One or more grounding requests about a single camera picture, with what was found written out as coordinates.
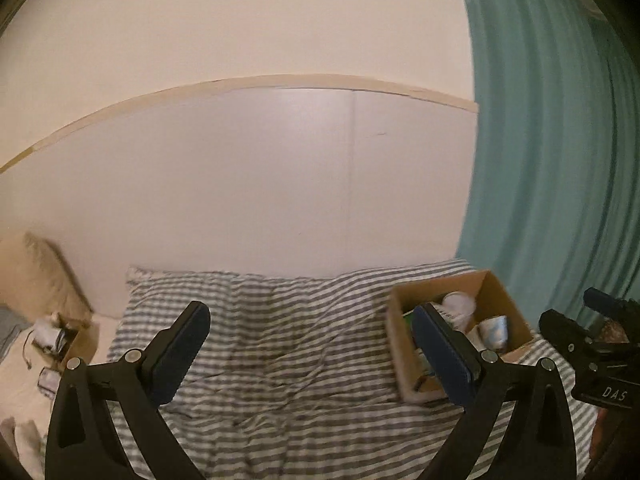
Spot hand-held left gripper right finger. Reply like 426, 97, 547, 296
411, 302, 576, 480

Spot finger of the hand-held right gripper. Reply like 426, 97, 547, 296
584, 287, 640, 318
539, 309, 596, 356

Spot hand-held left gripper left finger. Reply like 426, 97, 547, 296
45, 301, 211, 480

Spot plastic bottle with blue label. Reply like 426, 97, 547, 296
475, 315, 509, 352

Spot green medicine box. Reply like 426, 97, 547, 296
402, 309, 442, 392

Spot large cardboard box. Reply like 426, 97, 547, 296
385, 270, 535, 404

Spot person's right forearm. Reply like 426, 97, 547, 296
591, 405, 617, 462

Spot white patterned pillow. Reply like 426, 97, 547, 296
125, 266, 241, 287

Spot small cluttered cardboard box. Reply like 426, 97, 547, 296
32, 312, 99, 376

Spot grey checked blanket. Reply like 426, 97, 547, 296
42, 259, 601, 480

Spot small white box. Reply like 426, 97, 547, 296
37, 367, 62, 397

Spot white bed sheet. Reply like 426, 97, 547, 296
0, 312, 123, 471

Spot beige pillow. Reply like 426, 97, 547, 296
0, 232, 94, 322

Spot grey cloth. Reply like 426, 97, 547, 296
0, 305, 31, 357

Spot white fluffy cloth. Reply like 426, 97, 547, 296
0, 417, 44, 477

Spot teal curtain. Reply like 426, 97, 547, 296
454, 0, 640, 322

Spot beige tape strip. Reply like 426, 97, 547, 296
0, 75, 480, 175

